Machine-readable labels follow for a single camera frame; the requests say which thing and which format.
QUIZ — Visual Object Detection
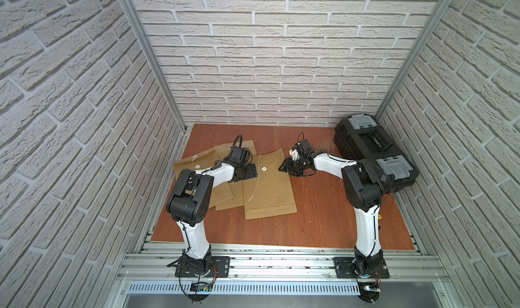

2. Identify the white closure string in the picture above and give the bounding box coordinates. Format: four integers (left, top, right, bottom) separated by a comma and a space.
248, 153, 268, 202

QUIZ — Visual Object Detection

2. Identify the brown kraft file bag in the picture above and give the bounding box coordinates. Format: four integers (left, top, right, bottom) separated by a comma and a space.
243, 149, 297, 220

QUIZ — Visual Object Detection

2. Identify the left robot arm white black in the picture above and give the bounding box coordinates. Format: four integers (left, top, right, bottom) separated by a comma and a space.
165, 134, 257, 278

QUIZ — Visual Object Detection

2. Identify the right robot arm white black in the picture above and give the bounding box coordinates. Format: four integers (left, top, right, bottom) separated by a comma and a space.
279, 140, 389, 279

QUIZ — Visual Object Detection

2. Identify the middle brown file bag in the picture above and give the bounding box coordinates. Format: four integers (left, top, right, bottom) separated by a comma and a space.
209, 140, 256, 211

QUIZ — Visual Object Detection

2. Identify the left brown file bag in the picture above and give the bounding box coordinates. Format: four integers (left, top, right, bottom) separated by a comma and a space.
173, 148, 234, 208

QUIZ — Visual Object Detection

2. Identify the black plastic toolbox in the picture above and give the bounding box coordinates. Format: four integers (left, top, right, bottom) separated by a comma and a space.
334, 114, 419, 192

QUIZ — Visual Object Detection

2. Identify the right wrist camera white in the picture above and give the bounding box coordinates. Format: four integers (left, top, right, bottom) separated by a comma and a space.
288, 148, 300, 161

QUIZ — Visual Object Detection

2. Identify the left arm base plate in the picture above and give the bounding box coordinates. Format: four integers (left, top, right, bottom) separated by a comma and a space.
175, 256, 231, 278

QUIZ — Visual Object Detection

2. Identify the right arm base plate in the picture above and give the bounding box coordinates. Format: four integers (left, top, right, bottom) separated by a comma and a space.
333, 257, 390, 279

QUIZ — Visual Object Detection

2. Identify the aluminium rail frame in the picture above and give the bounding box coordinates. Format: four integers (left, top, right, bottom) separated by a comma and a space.
105, 238, 462, 307

